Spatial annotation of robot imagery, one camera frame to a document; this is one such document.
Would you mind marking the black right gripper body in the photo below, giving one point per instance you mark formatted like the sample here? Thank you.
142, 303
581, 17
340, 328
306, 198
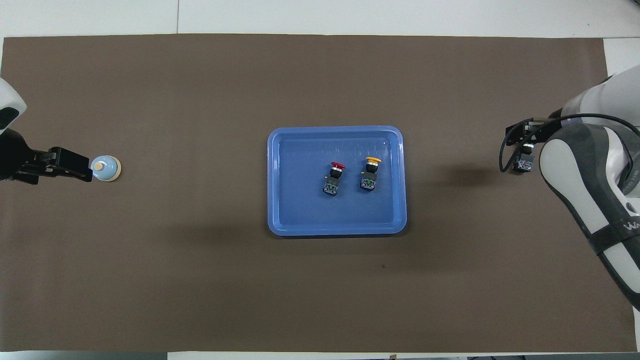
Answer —
530, 136

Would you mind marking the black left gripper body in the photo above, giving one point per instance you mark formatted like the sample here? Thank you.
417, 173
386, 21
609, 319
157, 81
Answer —
27, 161

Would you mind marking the green push button switch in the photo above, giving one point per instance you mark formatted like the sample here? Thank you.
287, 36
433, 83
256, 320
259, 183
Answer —
523, 162

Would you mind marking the light blue desk bell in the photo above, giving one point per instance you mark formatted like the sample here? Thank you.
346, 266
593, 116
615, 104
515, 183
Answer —
111, 170

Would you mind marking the yellow push button switch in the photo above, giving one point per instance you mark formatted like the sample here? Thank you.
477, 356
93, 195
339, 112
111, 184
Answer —
368, 182

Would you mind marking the red push button switch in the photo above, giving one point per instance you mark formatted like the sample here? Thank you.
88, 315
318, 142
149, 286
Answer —
331, 186

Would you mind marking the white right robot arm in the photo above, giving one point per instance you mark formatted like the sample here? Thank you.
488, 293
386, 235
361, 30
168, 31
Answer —
590, 175

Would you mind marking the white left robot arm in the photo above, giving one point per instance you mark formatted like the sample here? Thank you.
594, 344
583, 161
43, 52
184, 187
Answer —
9, 97

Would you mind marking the blue plastic tray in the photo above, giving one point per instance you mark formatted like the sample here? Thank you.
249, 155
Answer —
300, 215

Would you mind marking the brown table mat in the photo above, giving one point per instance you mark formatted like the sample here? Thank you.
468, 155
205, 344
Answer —
200, 100

